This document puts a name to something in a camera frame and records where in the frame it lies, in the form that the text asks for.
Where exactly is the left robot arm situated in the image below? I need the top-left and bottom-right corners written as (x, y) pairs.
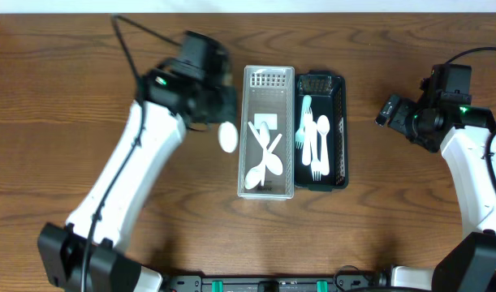
top-left (37, 32), bottom-right (239, 291)

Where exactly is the white spoon pointing down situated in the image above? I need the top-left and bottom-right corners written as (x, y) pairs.
top-left (260, 122), bottom-right (270, 187)

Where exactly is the white spoon group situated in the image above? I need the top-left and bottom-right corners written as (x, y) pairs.
top-left (317, 115), bottom-right (330, 176)

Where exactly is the white label in basket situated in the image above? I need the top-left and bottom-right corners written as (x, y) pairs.
top-left (253, 114), bottom-right (278, 130)

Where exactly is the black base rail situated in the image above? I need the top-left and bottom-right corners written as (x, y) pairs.
top-left (160, 265), bottom-right (390, 292)

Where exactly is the black plastic basket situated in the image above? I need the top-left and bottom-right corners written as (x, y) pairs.
top-left (294, 71), bottom-right (348, 191)

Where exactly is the clear plastic basket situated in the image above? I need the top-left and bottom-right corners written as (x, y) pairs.
top-left (238, 65), bottom-right (294, 200)

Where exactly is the pale blue fork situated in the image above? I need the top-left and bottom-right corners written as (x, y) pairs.
top-left (295, 95), bottom-right (312, 149)

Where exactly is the white spoon horizontal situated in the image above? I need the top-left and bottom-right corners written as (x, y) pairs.
top-left (248, 122), bottom-right (283, 175)

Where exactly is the white fork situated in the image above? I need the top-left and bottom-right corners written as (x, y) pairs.
top-left (310, 122), bottom-right (321, 182)
top-left (302, 108), bottom-right (313, 165)

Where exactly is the white spoon diagonal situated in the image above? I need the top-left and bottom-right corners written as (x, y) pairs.
top-left (218, 122), bottom-right (239, 153)

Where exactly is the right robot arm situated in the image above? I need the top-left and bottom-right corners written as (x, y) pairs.
top-left (375, 63), bottom-right (496, 291)

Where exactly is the white plastic spoon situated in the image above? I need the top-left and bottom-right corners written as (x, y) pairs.
top-left (244, 133), bottom-right (283, 191)

